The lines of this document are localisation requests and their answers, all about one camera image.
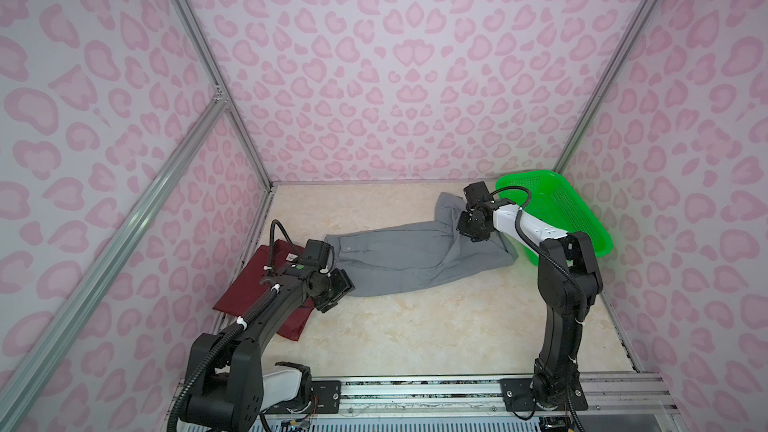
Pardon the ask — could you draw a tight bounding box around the aluminium frame post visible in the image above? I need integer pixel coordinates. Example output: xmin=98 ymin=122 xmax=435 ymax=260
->
xmin=553 ymin=0 xmax=663 ymax=175
xmin=170 ymin=0 xmax=273 ymax=191

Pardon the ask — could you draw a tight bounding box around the left aluminium frame diagonal strut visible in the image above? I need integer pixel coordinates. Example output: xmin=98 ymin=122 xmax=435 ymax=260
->
xmin=1 ymin=97 xmax=228 ymax=431

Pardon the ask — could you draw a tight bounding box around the maroon long sleeve shirt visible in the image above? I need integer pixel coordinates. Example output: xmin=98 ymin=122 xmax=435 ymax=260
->
xmin=213 ymin=244 xmax=314 ymax=342

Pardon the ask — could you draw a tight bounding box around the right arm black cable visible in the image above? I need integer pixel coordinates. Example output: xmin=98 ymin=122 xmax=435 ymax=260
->
xmin=488 ymin=185 xmax=592 ymax=325

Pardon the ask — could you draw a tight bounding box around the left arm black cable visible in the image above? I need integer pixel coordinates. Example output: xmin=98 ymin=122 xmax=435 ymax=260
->
xmin=265 ymin=218 xmax=298 ymax=271

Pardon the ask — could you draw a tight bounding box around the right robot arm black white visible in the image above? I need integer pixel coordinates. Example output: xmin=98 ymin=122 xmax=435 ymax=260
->
xmin=458 ymin=199 xmax=603 ymax=409

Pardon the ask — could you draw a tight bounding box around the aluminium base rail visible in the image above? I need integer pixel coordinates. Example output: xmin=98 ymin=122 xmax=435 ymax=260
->
xmin=161 ymin=371 xmax=685 ymax=432

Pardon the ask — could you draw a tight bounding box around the green plastic basket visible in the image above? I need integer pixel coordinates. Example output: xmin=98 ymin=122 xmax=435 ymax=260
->
xmin=495 ymin=170 xmax=613 ymax=258

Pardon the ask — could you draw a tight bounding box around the grey long sleeve shirt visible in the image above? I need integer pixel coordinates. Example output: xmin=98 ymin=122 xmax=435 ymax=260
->
xmin=325 ymin=192 xmax=518 ymax=297

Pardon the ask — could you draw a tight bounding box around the right rear aluminium frame post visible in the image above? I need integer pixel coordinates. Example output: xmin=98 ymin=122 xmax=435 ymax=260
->
xmin=553 ymin=0 xmax=663 ymax=175

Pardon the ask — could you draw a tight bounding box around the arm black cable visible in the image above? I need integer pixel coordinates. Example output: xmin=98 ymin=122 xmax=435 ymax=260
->
xmin=265 ymin=218 xmax=298 ymax=271
xmin=488 ymin=185 xmax=592 ymax=325

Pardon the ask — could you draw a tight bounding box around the left rear aluminium frame post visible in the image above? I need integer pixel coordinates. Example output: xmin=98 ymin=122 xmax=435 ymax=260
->
xmin=170 ymin=0 xmax=273 ymax=191

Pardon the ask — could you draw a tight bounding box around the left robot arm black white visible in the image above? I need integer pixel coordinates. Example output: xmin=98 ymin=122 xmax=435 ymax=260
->
xmin=166 ymin=240 xmax=354 ymax=431

